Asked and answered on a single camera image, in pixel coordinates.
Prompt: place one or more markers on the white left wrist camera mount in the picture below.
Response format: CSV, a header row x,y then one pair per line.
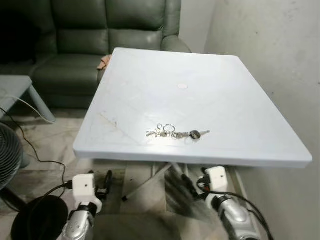
x,y
83,187

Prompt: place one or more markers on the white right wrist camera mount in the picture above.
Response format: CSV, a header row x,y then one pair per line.
x,y
216,179

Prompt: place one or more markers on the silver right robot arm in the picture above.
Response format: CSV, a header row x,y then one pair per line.
x,y
235,215

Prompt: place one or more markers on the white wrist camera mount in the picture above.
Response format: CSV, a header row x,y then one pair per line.
x,y
216,179
83,187

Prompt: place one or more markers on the dark standing fan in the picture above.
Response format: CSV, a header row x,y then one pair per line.
x,y
7,157

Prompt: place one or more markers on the white plastic folding table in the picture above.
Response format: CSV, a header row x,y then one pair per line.
x,y
200,110

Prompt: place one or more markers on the small grey side table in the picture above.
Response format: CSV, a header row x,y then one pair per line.
x,y
12,86

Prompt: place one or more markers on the green leather sofa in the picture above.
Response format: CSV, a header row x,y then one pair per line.
x,y
80,40

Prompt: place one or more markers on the small brown item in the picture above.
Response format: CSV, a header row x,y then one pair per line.
x,y
104,63

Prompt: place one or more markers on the bunch of keys on rings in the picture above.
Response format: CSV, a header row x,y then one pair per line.
x,y
176,134

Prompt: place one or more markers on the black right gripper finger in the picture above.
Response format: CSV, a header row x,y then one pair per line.
x,y
190,183
176,182

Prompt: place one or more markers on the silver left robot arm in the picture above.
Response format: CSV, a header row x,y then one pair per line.
x,y
77,225

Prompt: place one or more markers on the round black base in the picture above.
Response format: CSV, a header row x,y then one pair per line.
x,y
37,220

